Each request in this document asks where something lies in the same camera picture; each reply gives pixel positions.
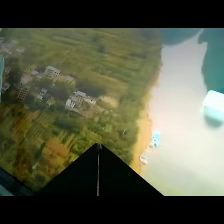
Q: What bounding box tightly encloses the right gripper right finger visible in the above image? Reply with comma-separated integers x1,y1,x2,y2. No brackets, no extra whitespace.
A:
98,143,164,197

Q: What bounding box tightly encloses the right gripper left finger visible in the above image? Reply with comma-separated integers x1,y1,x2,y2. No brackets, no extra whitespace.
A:
37,143,100,197

